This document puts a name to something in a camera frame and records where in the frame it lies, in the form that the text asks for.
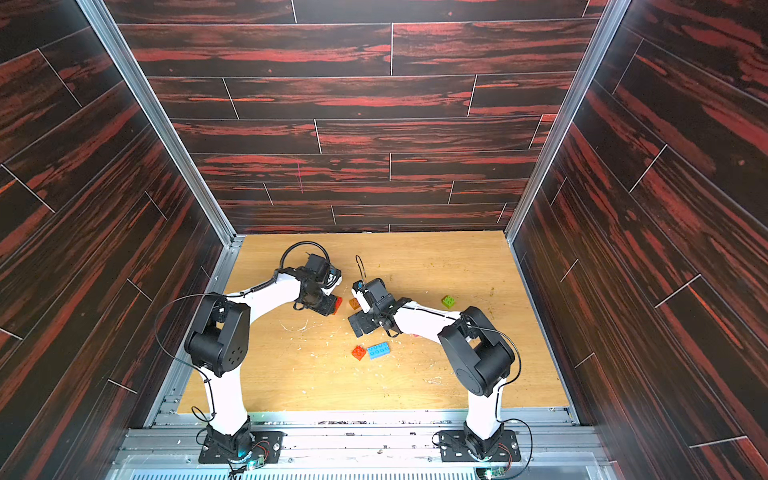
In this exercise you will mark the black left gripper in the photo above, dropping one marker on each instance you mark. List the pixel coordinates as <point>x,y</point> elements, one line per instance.
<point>329,309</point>

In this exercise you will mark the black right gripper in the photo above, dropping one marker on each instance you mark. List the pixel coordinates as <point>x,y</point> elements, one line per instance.
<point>372,315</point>

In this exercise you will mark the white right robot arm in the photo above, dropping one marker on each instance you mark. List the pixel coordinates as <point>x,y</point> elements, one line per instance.
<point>480,356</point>

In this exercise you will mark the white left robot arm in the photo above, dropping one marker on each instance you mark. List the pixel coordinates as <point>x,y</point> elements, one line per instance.
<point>219,340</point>

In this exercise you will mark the light blue lego plate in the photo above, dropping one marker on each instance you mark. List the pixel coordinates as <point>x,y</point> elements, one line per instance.
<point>378,350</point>

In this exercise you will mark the small red 2x2 lego brick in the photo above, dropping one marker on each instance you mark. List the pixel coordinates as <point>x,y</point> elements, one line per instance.
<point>359,352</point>

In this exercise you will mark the green 2x2 lego brick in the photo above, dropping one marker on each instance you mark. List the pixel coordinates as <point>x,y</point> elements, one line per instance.
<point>448,301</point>

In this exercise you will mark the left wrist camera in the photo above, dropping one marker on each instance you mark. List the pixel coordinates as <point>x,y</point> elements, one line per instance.
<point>318,267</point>

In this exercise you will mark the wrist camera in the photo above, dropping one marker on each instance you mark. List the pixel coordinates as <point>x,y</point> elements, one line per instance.
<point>318,267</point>
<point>375,291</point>

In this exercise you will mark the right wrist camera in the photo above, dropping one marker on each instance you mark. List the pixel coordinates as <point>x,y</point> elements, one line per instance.
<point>375,291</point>

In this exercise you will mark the aluminium front rail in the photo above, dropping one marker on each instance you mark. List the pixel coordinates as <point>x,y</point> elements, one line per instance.
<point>368,445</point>

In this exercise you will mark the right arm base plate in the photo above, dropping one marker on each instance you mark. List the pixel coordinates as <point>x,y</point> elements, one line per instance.
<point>456,446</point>

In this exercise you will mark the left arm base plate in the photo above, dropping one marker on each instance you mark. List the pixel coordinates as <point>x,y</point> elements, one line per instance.
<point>259,447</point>

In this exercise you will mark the aluminium corner post left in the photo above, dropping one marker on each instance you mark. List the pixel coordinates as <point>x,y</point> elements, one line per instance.
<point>112,39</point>

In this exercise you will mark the aluminium corner post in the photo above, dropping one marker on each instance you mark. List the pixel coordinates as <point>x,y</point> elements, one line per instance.
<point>112,39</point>
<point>606,30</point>

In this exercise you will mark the aluminium corner post right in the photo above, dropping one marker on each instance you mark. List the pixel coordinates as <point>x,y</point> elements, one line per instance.
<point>606,30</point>

